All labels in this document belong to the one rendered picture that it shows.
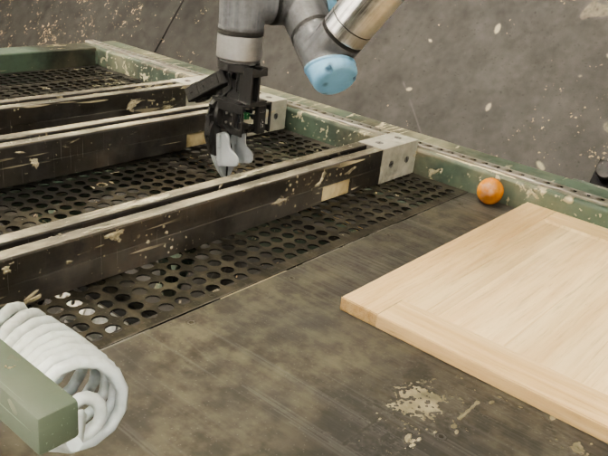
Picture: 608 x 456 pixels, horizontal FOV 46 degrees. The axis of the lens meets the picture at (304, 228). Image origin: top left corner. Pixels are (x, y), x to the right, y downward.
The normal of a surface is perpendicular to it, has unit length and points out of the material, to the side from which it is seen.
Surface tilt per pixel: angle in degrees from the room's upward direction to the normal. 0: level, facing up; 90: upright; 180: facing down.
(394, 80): 0
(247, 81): 32
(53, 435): 90
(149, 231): 90
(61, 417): 90
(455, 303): 59
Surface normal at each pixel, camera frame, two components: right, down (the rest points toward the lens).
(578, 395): 0.11, -0.91
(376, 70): -0.50, -0.27
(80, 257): 0.76, 0.33
